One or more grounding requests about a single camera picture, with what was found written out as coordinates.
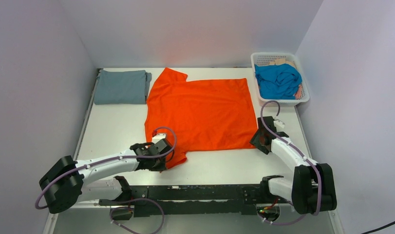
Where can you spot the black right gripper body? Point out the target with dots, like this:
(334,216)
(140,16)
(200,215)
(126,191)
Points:
(259,139)

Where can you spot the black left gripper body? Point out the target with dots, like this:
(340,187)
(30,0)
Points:
(163,155)

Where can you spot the orange t shirt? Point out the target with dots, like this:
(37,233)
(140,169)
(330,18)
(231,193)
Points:
(204,115)

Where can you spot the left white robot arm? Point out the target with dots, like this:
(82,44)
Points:
(69,181)

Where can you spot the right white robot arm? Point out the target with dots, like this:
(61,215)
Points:
(311,188)

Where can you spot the blue t shirt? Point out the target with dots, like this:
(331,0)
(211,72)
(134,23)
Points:
(278,81)

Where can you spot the white plastic basket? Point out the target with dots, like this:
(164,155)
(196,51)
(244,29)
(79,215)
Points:
(263,59)

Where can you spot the folded grey-blue t shirt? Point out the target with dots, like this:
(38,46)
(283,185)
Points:
(129,87)

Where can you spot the aluminium table frame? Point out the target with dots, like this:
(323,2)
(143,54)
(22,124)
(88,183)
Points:
(111,128)

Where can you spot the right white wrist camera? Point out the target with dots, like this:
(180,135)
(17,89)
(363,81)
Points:
(279,125)

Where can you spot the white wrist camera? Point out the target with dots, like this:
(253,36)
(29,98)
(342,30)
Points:
(279,125)
(156,137)

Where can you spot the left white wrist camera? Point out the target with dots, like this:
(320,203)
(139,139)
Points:
(156,137)

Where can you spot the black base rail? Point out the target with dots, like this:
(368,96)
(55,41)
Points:
(145,201)

